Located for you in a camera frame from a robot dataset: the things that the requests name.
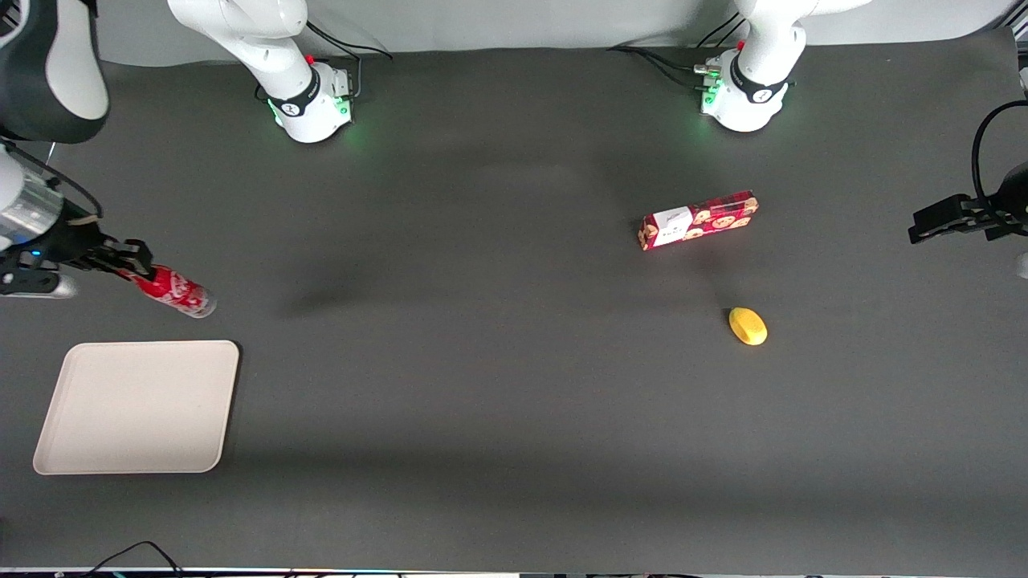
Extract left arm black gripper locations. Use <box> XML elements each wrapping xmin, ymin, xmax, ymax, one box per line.
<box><xmin>908</xmin><ymin>162</ymin><xmax>1028</xmax><ymax>245</ymax></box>

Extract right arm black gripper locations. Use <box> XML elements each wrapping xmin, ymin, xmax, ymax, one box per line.
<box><xmin>36</xmin><ymin>202</ymin><xmax>155</xmax><ymax>281</ymax></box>

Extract red coke bottle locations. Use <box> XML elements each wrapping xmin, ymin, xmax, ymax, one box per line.
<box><xmin>119</xmin><ymin>264</ymin><xmax>218</xmax><ymax>320</ymax></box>

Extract beige plastic tray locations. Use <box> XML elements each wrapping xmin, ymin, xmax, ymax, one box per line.
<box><xmin>32</xmin><ymin>340</ymin><xmax>241</xmax><ymax>476</ymax></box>

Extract yellow lemon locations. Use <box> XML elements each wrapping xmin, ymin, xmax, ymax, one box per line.
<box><xmin>728</xmin><ymin>307</ymin><xmax>769</xmax><ymax>347</ymax></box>

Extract red cookie box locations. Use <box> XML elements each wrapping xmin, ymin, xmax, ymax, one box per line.
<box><xmin>638</xmin><ymin>189</ymin><xmax>760</xmax><ymax>252</ymax></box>

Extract black left gripper cable loop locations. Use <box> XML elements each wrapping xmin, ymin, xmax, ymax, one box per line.
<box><xmin>971</xmin><ymin>100</ymin><xmax>1028</xmax><ymax>211</ymax></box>

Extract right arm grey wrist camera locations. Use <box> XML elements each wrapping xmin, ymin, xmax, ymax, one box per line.
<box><xmin>0</xmin><ymin>271</ymin><xmax>79</xmax><ymax>300</ymax></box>

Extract black cable at table edge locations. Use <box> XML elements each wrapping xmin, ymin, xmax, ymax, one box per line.
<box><xmin>84</xmin><ymin>540</ymin><xmax>187</xmax><ymax>578</ymax></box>

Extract black right arm base cable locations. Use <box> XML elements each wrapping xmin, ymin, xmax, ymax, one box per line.
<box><xmin>305</xmin><ymin>14</ymin><xmax>394</xmax><ymax>100</ymax></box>

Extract black left arm base cables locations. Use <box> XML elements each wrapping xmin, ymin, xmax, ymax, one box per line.
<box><xmin>606</xmin><ymin>11</ymin><xmax>749</xmax><ymax>91</ymax></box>

